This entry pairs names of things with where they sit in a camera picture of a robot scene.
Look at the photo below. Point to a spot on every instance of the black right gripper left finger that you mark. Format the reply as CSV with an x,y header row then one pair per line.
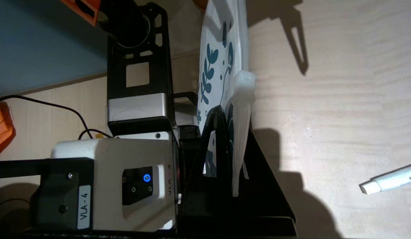
x,y
199,199

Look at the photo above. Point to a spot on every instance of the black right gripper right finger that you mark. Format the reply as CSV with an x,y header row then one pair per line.
x,y
262,196

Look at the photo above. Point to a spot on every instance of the small white strip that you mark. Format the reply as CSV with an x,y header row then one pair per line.
x,y
391,181

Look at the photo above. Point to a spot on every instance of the white floral zipper pouch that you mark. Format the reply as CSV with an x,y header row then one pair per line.
x,y
218,49

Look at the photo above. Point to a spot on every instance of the light wood shelf desk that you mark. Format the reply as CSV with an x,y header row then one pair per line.
x,y
341,99

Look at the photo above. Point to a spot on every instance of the orange capped black robot joint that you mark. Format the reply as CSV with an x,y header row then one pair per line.
x,y
125,23

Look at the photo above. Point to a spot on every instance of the orange cloth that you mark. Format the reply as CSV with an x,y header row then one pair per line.
x,y
1,129

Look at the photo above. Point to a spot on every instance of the black robot torso frame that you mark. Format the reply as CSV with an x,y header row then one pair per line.
x,y
159,66

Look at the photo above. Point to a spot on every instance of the black labelled robot shoulder mount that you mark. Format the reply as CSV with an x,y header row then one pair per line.
x,y
56,199

